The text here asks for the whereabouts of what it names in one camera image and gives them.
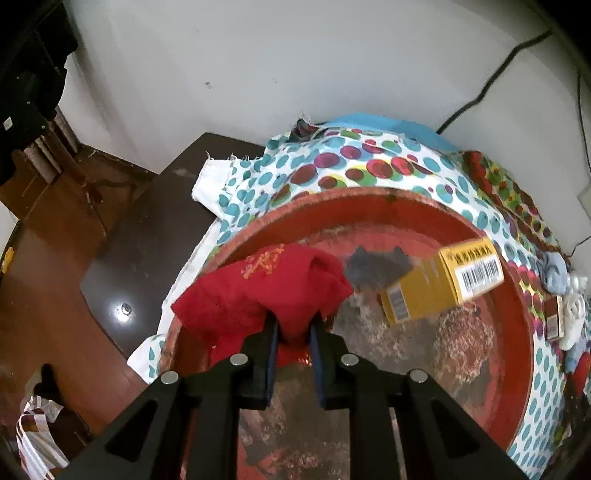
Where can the dark brown side table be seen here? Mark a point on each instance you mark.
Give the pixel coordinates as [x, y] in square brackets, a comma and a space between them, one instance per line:
[134, 269]

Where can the yellow medicine box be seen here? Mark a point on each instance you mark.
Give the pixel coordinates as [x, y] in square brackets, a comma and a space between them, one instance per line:
[451, 277]

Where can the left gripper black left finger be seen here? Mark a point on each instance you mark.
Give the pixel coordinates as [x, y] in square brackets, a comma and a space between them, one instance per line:
[186, 427]

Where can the blue mat under cloth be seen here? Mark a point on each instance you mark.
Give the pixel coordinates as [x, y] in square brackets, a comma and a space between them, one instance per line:
[419, 132]

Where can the white sock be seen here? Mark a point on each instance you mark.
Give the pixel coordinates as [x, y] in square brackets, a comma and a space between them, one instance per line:
[573, 287]

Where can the white striped shopping bag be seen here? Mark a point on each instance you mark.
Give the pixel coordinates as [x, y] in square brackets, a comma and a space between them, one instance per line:
[40, 456]

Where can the blue sock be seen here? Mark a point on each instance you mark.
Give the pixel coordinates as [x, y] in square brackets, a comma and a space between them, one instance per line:
[553, 273]

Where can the white wall socket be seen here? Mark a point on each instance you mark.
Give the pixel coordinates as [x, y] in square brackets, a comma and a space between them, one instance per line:
[584, 198]

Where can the red candy wrapper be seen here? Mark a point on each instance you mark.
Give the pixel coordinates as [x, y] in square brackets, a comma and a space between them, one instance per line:
[554, 318]

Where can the red sock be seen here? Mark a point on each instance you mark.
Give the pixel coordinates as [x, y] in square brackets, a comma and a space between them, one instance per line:
[292, 281]

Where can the colourful polka dot cloth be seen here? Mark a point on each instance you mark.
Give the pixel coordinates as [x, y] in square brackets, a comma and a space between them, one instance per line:
[238, 190]

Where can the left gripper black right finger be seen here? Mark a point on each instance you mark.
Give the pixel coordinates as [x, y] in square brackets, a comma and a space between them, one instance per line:
[401, 426]

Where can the red round tray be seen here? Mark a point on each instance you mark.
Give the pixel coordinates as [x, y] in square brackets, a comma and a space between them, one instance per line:
[480, 352]

